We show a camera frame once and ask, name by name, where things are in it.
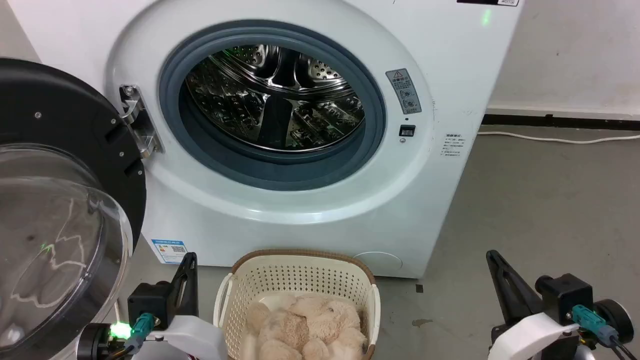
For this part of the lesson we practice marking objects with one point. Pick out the beige plush teddy bear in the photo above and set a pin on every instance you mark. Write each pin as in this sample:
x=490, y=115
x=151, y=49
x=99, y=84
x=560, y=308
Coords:
x=305, y=327

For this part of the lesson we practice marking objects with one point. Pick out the white front-load washing machine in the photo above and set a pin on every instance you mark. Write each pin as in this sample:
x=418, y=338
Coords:
x=440, y=60

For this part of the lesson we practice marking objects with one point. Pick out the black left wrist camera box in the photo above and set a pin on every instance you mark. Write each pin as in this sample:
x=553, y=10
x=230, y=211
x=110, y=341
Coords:
x=149, y=302

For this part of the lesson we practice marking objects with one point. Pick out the printed text sticker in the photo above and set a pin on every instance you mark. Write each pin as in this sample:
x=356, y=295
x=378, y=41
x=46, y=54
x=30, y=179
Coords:
x=451, y=145

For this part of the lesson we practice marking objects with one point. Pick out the metal door hinge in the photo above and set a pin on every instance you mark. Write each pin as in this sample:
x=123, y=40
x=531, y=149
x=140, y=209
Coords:
x=140, y=120

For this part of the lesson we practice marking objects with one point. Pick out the cream perforated laundry basket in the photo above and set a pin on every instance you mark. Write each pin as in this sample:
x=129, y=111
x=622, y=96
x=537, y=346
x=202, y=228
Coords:
x=280, y=280

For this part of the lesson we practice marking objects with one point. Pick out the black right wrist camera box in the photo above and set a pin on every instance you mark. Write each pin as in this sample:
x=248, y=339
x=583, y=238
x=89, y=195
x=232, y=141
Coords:
x=565, y=297

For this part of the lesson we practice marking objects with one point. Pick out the blue energy label sticker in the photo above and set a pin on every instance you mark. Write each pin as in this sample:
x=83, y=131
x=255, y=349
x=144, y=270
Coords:
x=170, y=251

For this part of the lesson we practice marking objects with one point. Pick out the black baseboard strip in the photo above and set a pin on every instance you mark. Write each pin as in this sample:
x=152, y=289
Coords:
x=560, y=121

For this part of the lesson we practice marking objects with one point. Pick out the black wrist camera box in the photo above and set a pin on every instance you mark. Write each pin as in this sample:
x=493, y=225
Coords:
x=149, y=302
x=565, y=297

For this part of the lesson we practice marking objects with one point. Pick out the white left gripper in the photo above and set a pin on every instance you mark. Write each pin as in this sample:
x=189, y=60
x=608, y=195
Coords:
x=195, y=335

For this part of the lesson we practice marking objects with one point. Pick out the black washer door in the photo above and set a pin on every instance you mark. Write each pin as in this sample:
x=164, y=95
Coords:
x=55, y=115

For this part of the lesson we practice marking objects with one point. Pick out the steel washing machine drum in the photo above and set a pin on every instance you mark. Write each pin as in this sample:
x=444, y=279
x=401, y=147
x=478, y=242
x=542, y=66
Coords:
x=280, y=95

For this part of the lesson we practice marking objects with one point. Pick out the black door latch slot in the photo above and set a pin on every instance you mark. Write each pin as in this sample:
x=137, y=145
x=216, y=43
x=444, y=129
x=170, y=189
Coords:
x=407, y=131

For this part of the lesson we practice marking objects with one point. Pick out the grey rubber door gasket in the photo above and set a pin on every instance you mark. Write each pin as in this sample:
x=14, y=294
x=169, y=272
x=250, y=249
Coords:
x=300, y=172

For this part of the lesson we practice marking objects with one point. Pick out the grey warning label sticker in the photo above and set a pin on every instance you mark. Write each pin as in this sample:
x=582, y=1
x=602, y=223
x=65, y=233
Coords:
x=403, y=91

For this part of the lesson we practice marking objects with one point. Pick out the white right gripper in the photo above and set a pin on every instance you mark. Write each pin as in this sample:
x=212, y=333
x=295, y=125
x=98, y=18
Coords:
x=532, y=337

